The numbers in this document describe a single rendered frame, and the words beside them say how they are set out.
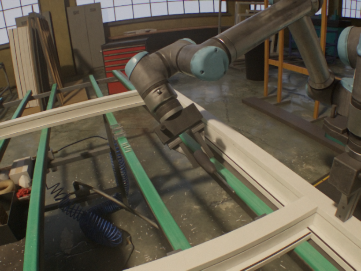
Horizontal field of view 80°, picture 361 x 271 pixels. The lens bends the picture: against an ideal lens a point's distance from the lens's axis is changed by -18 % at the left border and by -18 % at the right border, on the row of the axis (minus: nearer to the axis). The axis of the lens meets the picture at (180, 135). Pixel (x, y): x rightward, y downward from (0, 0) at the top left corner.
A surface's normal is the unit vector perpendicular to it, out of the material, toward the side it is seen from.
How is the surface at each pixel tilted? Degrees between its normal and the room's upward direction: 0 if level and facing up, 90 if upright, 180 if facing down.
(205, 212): 0
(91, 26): 90
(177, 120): 56
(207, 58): 92
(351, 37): 61
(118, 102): 90
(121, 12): 90
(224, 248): 0
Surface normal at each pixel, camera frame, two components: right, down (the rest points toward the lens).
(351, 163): -0.07, -0.89
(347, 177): -0.92, 0.23
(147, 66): 0.22, -0.20
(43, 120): 0.38, 0.39
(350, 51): -0.95, 0.28
